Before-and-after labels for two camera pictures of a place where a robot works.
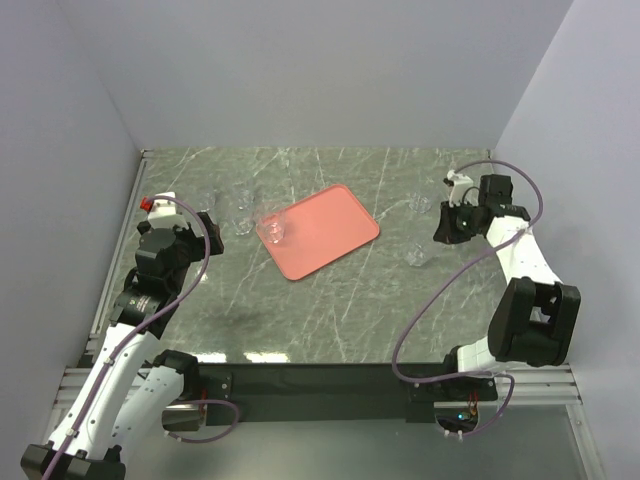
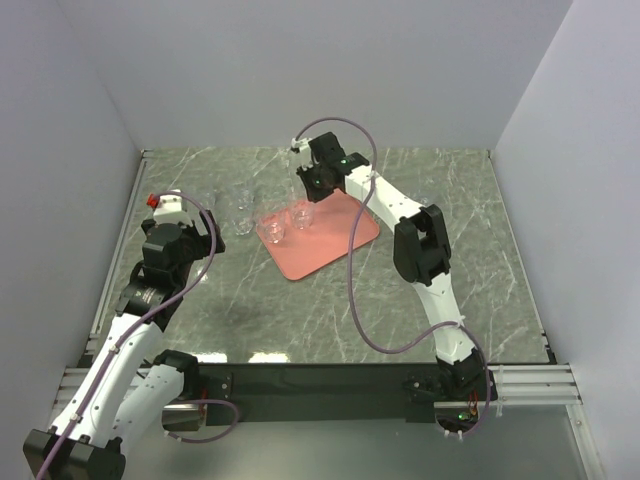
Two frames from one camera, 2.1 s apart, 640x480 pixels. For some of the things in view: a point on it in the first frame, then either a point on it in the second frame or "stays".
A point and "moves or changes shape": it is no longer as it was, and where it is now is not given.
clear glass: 242,224 stays
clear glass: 416,255 moves or changes shape
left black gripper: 198,242 stays
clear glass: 207,199 stays
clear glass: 271,222 stays
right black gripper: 445,232 → 312,194
